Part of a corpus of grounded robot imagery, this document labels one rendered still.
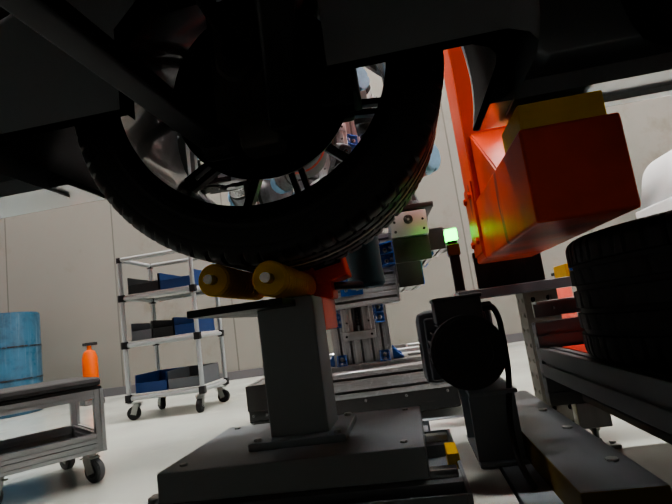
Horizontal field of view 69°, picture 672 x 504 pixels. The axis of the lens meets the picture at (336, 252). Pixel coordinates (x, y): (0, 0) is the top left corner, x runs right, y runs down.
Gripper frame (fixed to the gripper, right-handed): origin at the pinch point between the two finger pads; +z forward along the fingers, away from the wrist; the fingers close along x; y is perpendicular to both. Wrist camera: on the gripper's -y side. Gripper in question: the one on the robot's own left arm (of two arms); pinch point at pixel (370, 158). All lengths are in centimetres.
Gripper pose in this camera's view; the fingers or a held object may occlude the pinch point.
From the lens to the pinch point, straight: 133.4
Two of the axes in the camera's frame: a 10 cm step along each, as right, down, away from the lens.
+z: 6.0, -2.0, -7.7
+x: -7.9, -0.5, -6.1
